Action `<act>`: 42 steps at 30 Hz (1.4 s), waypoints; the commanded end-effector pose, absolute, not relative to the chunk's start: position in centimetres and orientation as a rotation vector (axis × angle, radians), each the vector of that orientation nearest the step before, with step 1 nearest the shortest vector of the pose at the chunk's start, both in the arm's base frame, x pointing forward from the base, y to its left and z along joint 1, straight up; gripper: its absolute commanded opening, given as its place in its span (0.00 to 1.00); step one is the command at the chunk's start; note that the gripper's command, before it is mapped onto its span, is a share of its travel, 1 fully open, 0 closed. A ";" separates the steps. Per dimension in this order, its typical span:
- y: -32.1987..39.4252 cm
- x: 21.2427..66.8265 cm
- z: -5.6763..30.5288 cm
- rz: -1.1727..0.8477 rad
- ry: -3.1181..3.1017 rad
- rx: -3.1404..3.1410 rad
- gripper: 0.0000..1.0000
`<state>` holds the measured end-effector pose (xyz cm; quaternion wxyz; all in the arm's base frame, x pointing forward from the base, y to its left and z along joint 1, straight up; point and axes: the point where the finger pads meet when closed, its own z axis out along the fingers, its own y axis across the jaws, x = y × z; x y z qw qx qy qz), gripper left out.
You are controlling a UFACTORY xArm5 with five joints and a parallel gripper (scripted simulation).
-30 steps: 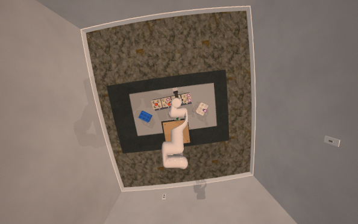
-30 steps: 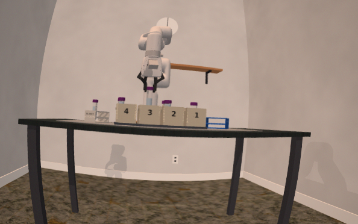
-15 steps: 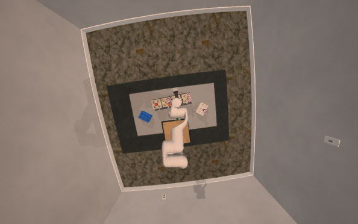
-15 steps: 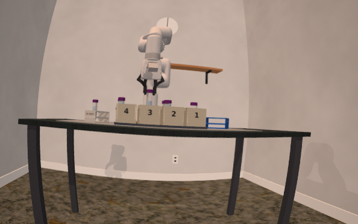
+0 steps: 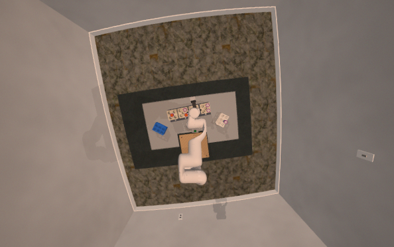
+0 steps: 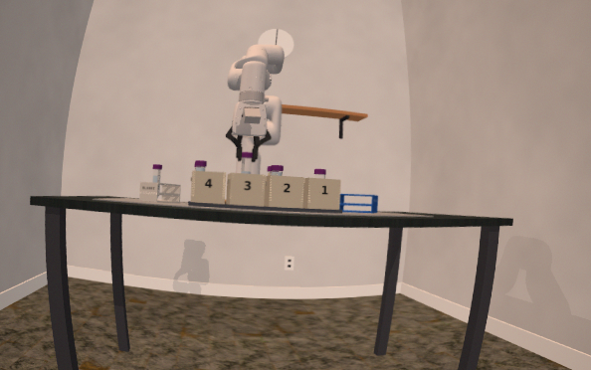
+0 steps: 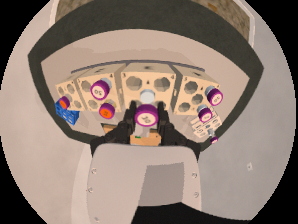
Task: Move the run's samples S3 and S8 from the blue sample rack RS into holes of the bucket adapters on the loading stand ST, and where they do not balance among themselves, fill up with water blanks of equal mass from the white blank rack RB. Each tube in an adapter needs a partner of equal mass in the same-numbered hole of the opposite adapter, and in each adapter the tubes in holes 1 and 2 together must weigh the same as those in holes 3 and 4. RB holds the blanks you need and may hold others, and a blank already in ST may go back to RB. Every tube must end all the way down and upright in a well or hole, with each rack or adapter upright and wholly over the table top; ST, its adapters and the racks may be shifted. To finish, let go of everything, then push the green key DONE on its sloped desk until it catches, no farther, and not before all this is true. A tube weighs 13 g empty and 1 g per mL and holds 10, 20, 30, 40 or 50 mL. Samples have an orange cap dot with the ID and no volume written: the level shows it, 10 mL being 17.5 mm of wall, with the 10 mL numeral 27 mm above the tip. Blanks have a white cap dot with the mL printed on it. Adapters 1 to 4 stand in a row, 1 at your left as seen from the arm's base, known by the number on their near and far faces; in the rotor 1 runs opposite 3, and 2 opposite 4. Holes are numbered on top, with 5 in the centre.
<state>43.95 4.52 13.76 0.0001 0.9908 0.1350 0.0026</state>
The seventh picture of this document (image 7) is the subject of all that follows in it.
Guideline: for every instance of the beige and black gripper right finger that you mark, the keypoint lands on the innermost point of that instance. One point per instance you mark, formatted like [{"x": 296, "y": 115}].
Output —
[{"x": 170, "y": 136}]

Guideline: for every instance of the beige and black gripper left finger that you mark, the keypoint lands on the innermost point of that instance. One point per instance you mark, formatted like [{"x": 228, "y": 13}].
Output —
[{"x": 121, "y": 133}]

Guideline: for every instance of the blue tube rack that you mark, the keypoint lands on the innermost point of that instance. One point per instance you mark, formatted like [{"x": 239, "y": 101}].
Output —
[{"x": 62, "y": 111}]

